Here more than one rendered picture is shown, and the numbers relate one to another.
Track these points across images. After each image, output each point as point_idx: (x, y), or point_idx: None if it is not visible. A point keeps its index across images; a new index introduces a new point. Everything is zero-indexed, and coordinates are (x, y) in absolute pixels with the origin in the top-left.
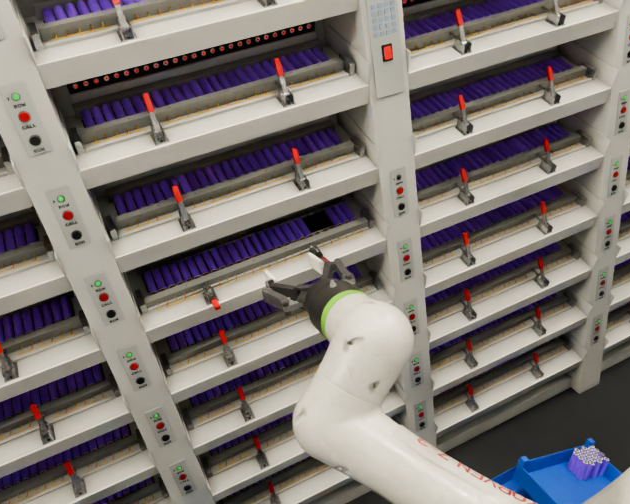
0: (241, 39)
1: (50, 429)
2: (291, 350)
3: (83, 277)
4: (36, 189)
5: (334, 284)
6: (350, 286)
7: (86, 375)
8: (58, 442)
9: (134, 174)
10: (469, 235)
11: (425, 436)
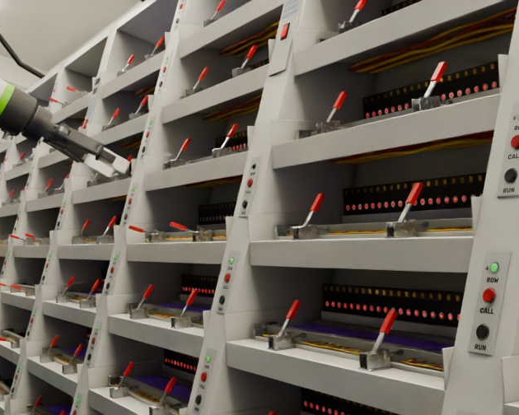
0: (237, 27)
1: (88, 303)
2: (150, 336)
3: (133, 182)
4: (150, 114)
5: (26, 92)
6: (22, 91)
7: None
8: (79, 309)
9: (175, 118)
10: (324, 333)
11: None
